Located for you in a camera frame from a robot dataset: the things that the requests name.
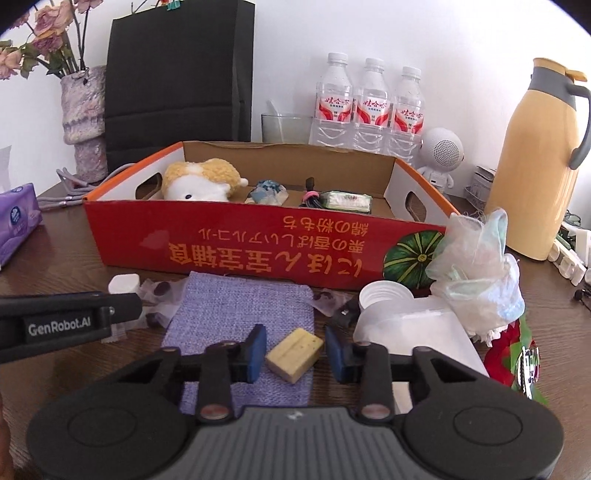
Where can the green wet wipes packet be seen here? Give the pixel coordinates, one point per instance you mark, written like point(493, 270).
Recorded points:
point(346, 201)

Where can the small grey card box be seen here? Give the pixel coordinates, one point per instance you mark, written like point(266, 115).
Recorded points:
point(482, 184)

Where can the white power strip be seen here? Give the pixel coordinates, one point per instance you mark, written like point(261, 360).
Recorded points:
point(572, 258)

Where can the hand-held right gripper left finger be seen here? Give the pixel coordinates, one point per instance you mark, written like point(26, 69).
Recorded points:
point(256, 353)

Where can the white plastic bottle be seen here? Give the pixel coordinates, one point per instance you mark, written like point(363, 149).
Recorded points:
point(429, 332)

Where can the silver metal clip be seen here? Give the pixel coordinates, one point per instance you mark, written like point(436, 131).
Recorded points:
point(528, 364)

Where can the white green plastic bag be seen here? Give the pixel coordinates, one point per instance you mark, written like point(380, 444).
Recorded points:
point(480, 277)

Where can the yellow sponge block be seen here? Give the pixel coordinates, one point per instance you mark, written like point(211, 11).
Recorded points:
point(295, 353)

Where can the yellow and white plush toy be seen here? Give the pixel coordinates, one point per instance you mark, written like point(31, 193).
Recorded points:
point(203, 180)

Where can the dried pink roses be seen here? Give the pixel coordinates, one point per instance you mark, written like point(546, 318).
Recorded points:
point(46, 27)

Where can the white charger plug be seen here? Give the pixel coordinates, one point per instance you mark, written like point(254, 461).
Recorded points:
point(123, 282)

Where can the white robot-shaped speaker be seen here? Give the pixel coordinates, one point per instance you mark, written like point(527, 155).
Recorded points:
point(443, 152)

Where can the clear drinking glass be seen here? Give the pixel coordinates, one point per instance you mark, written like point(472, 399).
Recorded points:
point(284, 129)

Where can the water bottle with red label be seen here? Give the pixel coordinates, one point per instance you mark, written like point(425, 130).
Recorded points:
point(331, 106)
point(408, 115)
point(373, 110)

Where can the purple tissue pack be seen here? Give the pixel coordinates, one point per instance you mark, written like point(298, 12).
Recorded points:
point(18, 226)

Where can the green binder clip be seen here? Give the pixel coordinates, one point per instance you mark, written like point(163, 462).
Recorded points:
point(171, 4)

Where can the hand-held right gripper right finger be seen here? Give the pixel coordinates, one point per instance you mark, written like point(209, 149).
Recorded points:
point(334, 355)

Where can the black paper bag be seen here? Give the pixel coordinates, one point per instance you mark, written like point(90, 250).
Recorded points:
point(180, 83)

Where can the yellow thermos jug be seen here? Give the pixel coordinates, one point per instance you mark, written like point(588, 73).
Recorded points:
point(531, 161)

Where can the red green snack wrapper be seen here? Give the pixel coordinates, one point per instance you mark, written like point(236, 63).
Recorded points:
point(505, 360)

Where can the red cardboard box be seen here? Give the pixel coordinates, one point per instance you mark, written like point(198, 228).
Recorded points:
point(231, 240)

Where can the purple woven cloth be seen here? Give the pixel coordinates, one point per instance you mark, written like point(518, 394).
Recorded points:
point(221, 304)

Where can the clear bag with dark beads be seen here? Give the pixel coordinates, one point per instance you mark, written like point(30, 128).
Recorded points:
point(161, 295)
point(325, 300)

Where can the mottled purple vase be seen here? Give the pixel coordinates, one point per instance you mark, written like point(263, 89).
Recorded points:
point(85, 124)

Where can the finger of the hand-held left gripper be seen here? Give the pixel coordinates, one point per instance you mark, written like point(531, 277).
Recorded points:
point(127, 307)

